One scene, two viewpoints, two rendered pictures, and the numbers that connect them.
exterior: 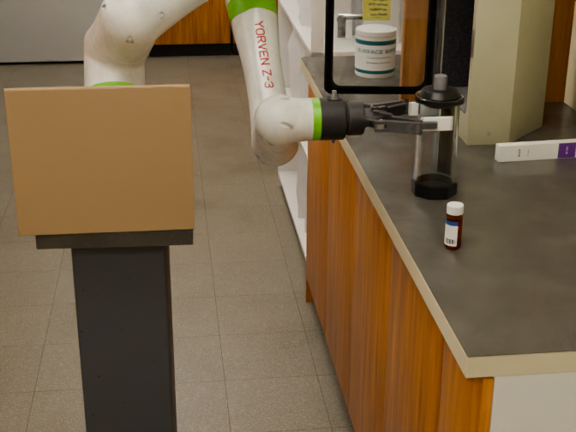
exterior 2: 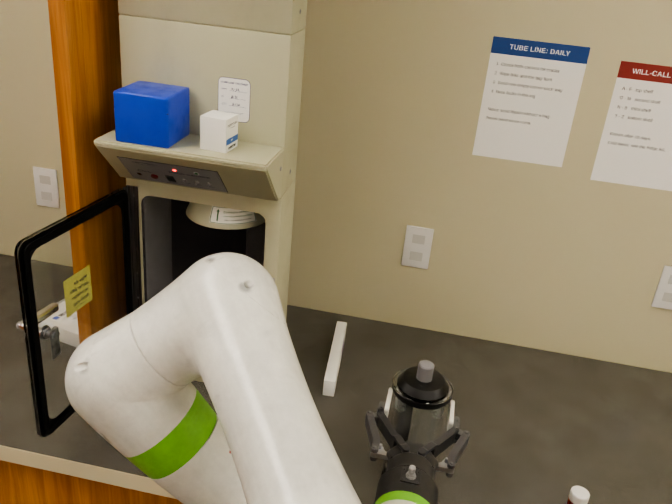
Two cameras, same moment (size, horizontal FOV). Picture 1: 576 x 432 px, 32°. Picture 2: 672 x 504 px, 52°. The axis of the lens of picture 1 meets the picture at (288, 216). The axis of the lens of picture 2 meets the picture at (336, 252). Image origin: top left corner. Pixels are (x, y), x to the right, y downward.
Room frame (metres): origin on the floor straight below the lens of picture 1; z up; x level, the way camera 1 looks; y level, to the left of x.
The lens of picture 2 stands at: (2.03, 0.69, 1.89)
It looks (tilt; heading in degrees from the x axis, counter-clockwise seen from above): 25 degrees down; 286
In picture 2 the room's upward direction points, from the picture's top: 6 degrees clockwise
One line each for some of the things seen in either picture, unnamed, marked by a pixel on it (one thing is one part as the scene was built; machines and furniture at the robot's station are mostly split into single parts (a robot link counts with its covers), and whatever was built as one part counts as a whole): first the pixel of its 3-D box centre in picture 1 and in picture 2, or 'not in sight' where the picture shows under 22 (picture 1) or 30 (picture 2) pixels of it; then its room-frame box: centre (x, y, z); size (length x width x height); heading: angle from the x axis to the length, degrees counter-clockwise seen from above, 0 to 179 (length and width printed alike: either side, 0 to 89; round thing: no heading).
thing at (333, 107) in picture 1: (333, 117); (406, 497); (2.10, -0.10, 1.12); 0.09 x 0.06 x 0.12; 7
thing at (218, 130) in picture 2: not in sight; (219, 131); (2.56, -0.39, 1.54); 0.05 x 0.05 x 0.06; 1
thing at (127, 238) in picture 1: (120, 209); not in sight; (2.06, 0.37, 0.92); 0.32 x 0.32 x 0.04; 5
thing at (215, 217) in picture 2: not in sight; (228, 201); (2.62, -0.54, 1.34); 0.18 x 0.18 x 0.05
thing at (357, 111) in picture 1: (366, 117); (411, 466); (2.11, -0.17, 1.12); 0.09 x 0.08 x 0.07; 97
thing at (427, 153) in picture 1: (436, 141); (414, 431); (2.13, -0.33, 1.06); 0.11 x 0.11 x 0.21
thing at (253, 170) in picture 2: not in sight; (191, 169); (2.62, -0.38, 1.46); 0.32 x 0.11 x 0.10; 7
